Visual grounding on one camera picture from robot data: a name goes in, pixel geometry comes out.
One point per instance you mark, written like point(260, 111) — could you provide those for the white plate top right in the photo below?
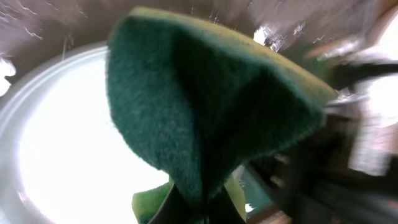
point(62, 159)

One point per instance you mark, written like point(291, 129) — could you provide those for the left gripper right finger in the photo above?
point(221, 210)

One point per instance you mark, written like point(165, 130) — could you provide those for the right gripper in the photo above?
point(346, 171)

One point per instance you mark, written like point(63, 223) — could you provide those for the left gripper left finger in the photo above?
point(174, 209)

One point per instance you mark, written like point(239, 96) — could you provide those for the green and yellow sponge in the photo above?
point(196, 99)

